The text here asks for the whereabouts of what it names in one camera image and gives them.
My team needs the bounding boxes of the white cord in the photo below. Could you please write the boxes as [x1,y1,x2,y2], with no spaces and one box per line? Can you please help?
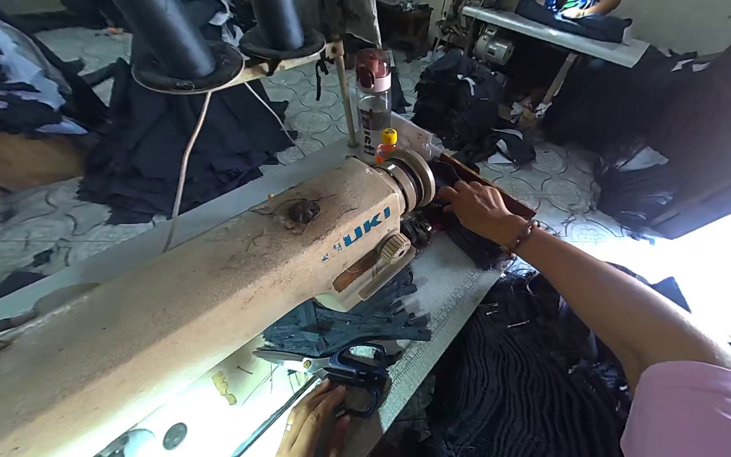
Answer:
[162,91,213,253]

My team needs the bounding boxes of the pile of black cut cloth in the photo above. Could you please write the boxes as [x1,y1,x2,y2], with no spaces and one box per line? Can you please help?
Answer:
[77,57,300,226]

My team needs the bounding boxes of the scissors with navy handles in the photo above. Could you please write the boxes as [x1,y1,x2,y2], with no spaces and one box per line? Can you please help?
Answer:
[253,342,398,418]

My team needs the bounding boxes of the black garment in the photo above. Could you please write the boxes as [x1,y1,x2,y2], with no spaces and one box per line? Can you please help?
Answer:
[515,0,633,44]

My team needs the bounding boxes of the yellow tape scrap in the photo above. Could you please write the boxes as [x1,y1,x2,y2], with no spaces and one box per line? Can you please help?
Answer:
[212,371,238,406]

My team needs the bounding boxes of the black fabric bundle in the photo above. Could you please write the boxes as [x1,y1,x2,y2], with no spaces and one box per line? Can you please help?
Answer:
[414,50,536,167]

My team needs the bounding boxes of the large heap of black fabric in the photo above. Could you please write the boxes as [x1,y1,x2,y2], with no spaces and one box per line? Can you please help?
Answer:
[542,51,715,239]

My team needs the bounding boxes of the heap of black fabric pieces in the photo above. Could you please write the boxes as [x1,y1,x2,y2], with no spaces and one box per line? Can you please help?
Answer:
[426,159,512,271]

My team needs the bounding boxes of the pile of ribbed black fabric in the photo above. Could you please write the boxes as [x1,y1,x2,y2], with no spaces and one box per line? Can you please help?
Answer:
[426,263,690,457]

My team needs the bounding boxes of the clear bottle with pink lid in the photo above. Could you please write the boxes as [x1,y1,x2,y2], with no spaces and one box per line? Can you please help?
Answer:
[355,48,393,165]

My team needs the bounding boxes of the small bottle with yellow cap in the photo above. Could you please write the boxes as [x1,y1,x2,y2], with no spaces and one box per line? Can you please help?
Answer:
[376,127,398,165]

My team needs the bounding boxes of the brown wooden tray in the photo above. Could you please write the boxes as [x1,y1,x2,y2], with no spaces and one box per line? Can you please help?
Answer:
[438,152,538,224]

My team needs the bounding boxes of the person's left hand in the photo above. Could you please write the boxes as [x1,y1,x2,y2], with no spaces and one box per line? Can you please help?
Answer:
[276,379,352,457]

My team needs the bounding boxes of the dark wooden stool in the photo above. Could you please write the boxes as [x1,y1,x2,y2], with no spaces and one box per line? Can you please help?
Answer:
[376,3,434,62]

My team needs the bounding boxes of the metal thread stand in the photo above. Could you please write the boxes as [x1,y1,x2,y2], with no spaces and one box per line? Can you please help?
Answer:
[210,39,360,149]

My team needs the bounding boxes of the sewing table with motor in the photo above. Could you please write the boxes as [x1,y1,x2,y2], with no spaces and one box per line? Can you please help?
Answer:
[437,5,651,115]

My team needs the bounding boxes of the person's right forearm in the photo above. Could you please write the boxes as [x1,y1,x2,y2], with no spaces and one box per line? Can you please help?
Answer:
[510,221,731,457]

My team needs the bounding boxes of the person's right hand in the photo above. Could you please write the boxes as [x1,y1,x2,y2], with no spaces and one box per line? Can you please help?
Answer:
[438,181,532,252]

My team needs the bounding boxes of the long dark strip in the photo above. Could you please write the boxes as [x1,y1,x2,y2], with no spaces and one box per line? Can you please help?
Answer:
[232,374,319,457]

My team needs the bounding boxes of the white sewing table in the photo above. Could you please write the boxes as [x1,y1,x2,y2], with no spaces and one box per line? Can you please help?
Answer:
[0,130,512,457]

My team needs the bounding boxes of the clear plastic bag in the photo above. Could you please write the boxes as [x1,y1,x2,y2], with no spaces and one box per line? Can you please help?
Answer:
[391,112,442,161]

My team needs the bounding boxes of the brown wooden bench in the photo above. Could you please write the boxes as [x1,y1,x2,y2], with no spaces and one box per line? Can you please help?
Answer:
[0,127,107,193]

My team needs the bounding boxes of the pile of dark fabric strips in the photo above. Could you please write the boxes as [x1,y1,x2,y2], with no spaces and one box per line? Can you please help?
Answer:
[263,267,432,358]

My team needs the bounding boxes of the heap of black and white fabric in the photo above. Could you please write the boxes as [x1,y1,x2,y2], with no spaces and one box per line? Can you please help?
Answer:
[0,0,113,142]

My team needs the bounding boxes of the beige sewing machine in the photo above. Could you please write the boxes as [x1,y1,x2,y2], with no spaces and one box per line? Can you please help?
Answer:
[0,149,436,457]

